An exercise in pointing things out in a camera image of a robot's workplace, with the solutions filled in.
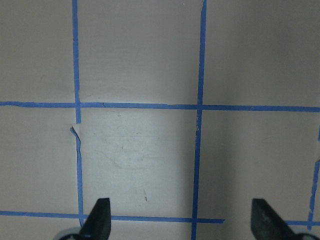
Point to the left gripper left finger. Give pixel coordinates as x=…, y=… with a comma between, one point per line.
x=98, y=223

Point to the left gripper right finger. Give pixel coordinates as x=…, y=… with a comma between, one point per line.
x=266, y=224

